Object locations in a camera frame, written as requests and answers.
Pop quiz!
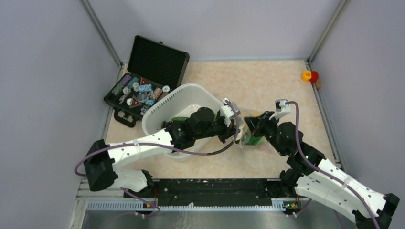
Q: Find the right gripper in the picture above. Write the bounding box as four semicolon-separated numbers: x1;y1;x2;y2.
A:
244;111;287;156

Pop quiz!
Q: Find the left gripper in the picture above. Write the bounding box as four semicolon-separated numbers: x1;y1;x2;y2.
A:
195;111;240;144

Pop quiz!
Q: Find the clear zip top bag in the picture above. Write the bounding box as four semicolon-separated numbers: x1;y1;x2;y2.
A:
235;108;269;149

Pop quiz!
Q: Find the green bok choy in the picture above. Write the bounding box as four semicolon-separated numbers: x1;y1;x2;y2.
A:
239;133;267;147

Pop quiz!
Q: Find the long dark green cucumber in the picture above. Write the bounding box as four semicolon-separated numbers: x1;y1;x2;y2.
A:
171;116;188;122

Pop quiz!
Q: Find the white plastic basket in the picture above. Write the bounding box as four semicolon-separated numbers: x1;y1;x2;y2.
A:
141;83;246;159

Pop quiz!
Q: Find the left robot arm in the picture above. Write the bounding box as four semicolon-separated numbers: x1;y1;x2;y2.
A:
81;105;240;197

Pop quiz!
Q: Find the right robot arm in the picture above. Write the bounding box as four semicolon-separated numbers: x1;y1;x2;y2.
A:
244;111;400;229

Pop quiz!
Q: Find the red yellow emergency button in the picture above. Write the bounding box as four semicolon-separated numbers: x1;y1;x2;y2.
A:
301;70;321;89

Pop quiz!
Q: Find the black open case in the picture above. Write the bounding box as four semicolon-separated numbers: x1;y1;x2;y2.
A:
104;35;190;127

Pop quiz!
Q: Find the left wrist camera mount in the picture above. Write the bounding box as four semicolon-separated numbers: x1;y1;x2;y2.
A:
220;98;240;127

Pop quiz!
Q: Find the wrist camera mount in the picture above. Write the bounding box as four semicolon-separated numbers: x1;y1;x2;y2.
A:
220;98;240;127
269;99;291;120

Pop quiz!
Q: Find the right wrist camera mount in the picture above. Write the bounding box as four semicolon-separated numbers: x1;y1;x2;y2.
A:
269;99;291;120

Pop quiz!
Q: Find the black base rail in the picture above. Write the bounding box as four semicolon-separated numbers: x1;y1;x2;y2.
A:
75;177;317;213

